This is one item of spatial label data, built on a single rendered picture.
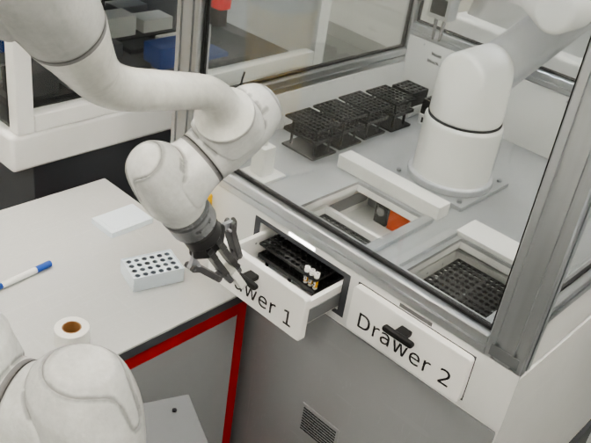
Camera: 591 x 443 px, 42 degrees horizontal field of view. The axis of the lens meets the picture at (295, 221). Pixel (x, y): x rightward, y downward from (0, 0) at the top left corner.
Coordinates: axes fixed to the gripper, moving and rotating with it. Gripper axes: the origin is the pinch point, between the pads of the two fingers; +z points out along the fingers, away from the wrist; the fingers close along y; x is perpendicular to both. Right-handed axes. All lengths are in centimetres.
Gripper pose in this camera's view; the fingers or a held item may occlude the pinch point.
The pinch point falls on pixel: (234, 276)
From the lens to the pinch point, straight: 158.4
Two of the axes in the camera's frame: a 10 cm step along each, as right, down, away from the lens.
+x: -7.1, -4.5, 5.4
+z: 2.9, 5.2, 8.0
